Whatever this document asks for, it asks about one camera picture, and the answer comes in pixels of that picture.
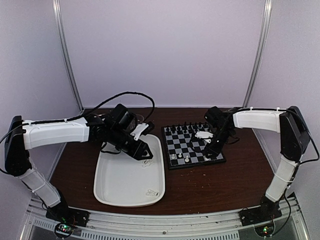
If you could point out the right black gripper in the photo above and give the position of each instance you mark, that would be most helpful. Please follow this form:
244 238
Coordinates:
215 151

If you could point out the white rectangular tray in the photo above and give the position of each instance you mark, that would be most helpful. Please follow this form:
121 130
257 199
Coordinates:
121 181

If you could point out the white chess piece pair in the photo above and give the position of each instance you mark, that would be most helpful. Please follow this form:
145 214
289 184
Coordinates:
152 193

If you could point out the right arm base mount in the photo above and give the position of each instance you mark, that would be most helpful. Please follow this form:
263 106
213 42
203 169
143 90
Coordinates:
256 215

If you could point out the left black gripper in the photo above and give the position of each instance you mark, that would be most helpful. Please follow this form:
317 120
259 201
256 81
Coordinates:
137 152

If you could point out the left aluminium frame post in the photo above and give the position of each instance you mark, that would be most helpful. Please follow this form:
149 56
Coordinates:
66 56

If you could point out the aluminium frame post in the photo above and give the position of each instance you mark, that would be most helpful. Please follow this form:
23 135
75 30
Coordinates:
66 56
263 35

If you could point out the black chess pieces row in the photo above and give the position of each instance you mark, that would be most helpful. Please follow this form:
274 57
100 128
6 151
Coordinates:
186 128

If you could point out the front aluminium rail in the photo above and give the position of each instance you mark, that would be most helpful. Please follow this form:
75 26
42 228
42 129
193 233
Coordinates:
224 225

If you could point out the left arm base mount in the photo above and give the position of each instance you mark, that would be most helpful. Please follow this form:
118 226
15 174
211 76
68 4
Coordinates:
70 216

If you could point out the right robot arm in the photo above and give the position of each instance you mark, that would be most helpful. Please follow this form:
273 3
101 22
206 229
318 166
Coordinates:
265 149

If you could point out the black and white chessboard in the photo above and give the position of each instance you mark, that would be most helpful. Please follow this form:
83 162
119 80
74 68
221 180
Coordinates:
190 146

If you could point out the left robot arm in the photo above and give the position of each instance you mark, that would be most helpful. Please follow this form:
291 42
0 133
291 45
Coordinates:
119 127

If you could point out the clear drinking glass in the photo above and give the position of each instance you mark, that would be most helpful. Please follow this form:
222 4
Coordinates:
138 119

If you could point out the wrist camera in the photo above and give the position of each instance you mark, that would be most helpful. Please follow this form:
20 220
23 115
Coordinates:
142 129
204 135

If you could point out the white chess bishop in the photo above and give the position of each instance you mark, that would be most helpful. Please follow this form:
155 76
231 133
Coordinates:
187 159

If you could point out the right aluminium frame post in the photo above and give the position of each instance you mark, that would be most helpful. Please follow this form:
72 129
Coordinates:
263 35

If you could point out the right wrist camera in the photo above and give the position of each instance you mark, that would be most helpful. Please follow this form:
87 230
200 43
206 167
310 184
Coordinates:
204 135

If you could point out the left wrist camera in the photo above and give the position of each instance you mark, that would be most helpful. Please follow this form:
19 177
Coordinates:
142 129

